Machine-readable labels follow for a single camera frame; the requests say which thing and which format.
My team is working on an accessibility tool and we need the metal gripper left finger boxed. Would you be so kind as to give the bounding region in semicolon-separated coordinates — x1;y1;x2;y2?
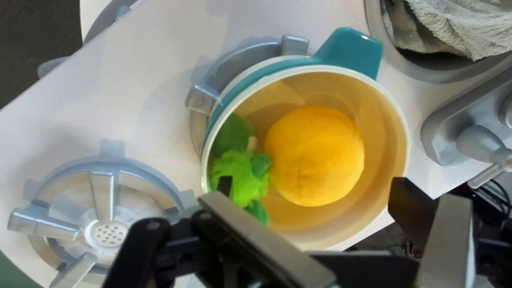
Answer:
198;175;340;288

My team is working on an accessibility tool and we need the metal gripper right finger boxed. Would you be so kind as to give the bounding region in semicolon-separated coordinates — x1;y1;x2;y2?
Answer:
388;176;478;288

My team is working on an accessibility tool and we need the green plush toy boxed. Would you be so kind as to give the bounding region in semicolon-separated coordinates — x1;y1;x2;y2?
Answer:
209;112;274;228

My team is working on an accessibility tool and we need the yellow round plush toy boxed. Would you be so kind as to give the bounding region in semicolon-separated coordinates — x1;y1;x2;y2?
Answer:
262;104;369;210

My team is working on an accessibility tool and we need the white pot teal band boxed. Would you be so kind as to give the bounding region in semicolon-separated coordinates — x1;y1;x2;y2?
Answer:
199;28;414;253

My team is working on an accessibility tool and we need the grey toy faucet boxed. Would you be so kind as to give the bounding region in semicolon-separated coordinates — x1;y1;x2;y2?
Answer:
420;79;512;189

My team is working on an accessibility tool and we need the grey toy sink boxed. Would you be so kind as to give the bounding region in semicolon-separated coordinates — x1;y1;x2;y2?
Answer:
364;0;512;85

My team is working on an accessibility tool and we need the white toy kitchen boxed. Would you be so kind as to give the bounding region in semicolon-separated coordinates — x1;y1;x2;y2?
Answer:
0;0;512;288

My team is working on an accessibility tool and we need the grey cloth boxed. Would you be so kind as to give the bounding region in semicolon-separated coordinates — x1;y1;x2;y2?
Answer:
383;0;512;63

